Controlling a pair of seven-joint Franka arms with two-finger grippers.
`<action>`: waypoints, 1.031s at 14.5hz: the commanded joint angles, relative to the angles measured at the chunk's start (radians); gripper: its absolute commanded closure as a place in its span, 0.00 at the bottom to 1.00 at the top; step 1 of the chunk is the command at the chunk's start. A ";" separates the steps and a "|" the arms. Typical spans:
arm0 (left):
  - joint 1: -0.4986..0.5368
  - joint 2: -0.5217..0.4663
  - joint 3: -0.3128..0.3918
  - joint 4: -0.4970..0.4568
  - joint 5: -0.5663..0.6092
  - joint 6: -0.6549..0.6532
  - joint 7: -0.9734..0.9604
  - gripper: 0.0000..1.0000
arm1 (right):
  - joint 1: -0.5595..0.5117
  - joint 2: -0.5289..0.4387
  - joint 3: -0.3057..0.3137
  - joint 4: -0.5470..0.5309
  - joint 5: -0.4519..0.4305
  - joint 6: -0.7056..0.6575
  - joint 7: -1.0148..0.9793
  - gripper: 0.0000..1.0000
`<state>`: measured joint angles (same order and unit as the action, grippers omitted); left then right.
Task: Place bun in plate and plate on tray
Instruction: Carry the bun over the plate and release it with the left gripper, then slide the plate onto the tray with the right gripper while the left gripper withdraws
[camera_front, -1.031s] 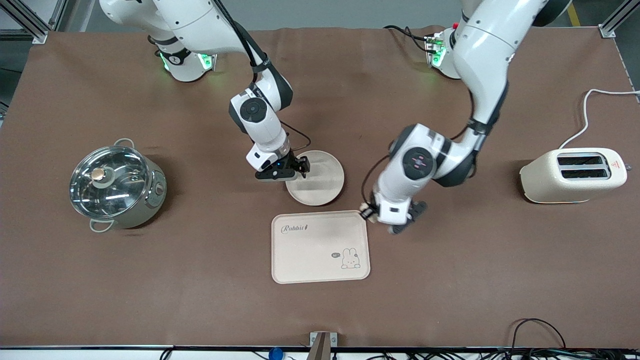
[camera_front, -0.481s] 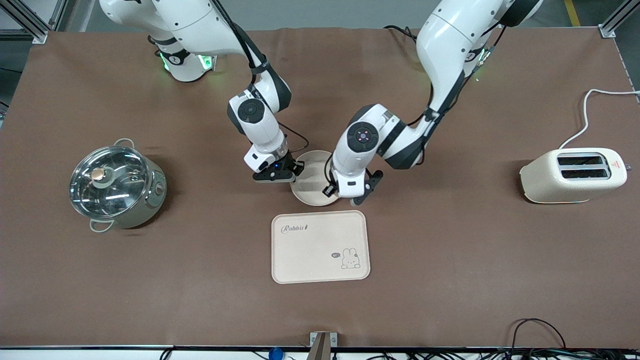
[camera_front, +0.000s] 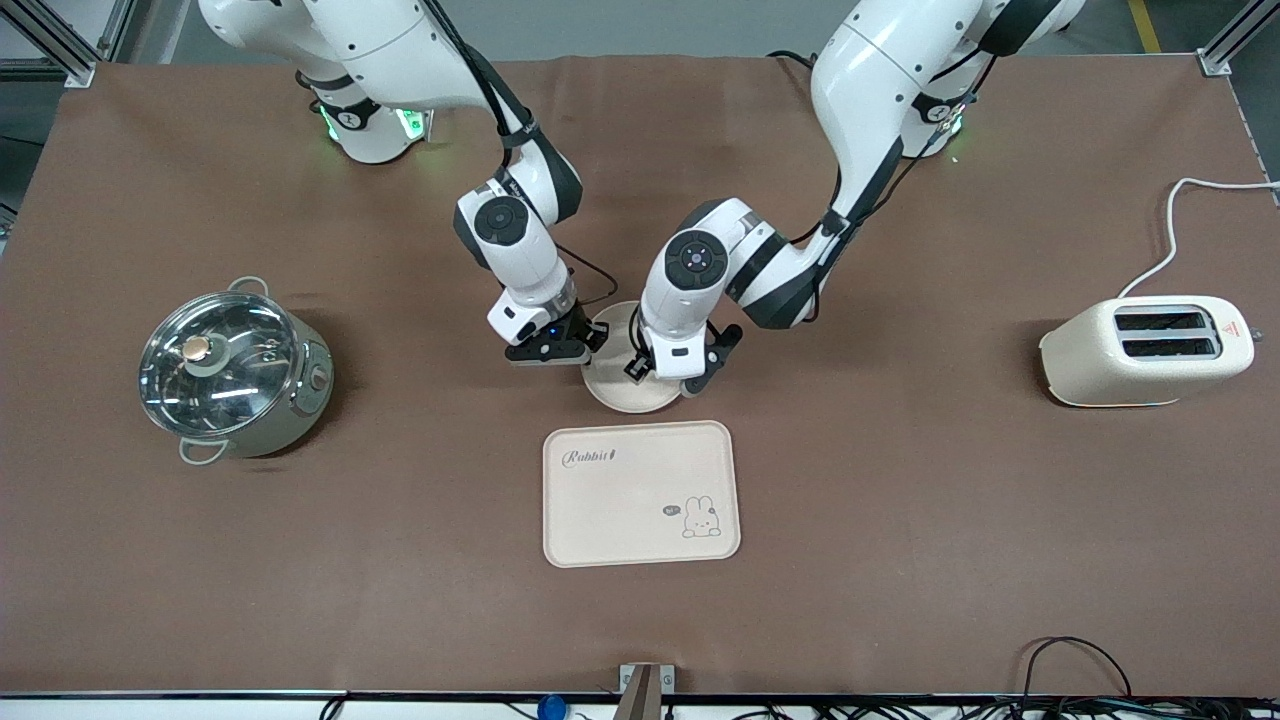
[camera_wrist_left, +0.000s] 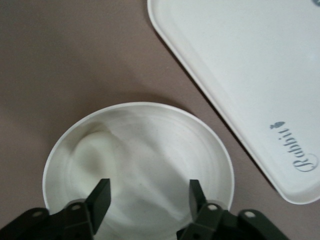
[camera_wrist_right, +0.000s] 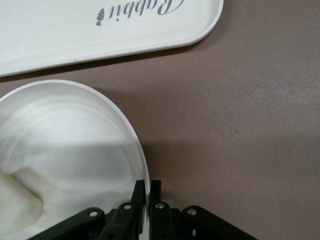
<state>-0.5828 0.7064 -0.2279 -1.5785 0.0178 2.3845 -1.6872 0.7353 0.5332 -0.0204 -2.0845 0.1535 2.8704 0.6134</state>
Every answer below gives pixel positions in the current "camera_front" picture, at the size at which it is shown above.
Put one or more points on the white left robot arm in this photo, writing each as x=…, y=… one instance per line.
x=880, y=80

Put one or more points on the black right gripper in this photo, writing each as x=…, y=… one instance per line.
x=584, y=327

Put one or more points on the cream rabbit print tray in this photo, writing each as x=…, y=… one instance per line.
x=620, y=500

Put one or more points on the brown table mat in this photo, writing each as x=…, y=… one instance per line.
x=640, y=620

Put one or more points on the aluminium frame profile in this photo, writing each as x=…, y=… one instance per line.
x=1235, y=40
x=60, y=40

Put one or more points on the round cream plate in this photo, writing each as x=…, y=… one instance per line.
x=625, y=390

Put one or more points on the metal table edge bracket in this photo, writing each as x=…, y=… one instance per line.
x=646, y=690

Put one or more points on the grey electric cooking pot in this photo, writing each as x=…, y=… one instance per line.
x=305, y=395

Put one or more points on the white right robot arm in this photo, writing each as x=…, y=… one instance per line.
x=400, y=50

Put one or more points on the glass pot lid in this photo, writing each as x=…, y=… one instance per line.
x=215, y=365

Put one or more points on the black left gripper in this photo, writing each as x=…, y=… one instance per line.
x=722, y=349

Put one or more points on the blue round knob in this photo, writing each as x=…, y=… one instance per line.
x=551, y=708

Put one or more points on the cream two-slot toaster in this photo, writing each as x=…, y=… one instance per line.
x=1140, y=372

